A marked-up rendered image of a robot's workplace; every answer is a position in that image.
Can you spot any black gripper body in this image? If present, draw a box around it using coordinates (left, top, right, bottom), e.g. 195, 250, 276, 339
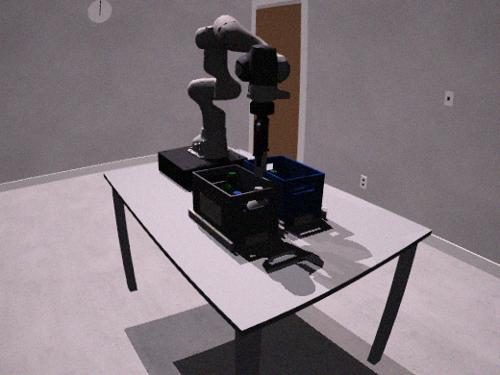
250, 102, 275, 131

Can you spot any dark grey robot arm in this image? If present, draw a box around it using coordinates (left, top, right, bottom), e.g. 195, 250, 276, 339
187, 15, 290, 159

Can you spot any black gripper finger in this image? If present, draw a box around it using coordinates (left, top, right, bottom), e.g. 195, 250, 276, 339
252, 119, 268, 178
263, 118, 269, 171

